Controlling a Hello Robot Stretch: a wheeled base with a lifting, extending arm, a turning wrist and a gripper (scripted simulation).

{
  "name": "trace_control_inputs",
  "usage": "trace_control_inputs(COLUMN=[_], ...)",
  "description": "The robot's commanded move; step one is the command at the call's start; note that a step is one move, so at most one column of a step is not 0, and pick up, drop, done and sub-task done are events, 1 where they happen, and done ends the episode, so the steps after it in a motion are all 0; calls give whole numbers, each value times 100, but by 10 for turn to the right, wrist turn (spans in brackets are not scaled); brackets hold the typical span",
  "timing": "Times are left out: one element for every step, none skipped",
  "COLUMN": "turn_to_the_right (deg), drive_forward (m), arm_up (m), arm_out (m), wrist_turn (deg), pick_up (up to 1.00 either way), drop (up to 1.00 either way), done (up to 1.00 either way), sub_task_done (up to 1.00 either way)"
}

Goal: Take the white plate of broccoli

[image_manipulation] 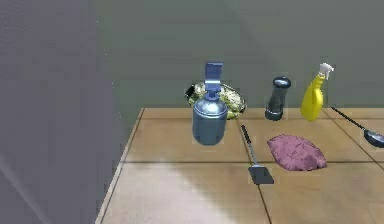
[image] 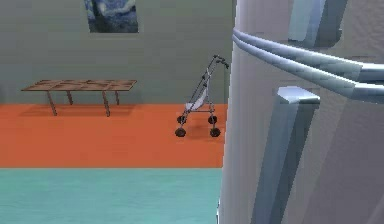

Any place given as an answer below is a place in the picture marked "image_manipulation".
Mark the blue soap dispenser bottle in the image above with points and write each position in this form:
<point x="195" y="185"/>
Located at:
<point x="209" y="120"/>

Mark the dark pepper mill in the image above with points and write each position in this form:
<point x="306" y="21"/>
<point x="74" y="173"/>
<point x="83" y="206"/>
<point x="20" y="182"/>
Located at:
<point x="277" y="98"/>

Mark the purple crumpled cloth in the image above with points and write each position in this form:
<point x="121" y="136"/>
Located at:
<point x="296" y="153"/>

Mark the yellow spray bottle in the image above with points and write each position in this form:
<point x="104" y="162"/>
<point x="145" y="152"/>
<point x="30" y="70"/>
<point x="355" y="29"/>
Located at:
<point x="312" y="100"/>

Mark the dark metal ladle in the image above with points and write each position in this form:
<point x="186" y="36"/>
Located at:
<point x="373" y="136"/>

